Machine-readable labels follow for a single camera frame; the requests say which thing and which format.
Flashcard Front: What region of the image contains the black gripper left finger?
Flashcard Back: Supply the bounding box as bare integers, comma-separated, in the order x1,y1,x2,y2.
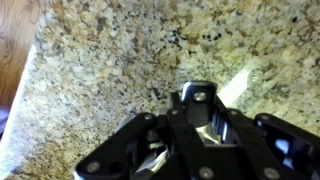
74,92,214,180

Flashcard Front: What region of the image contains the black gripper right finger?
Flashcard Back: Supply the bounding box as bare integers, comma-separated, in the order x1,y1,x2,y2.
213,96,320,180

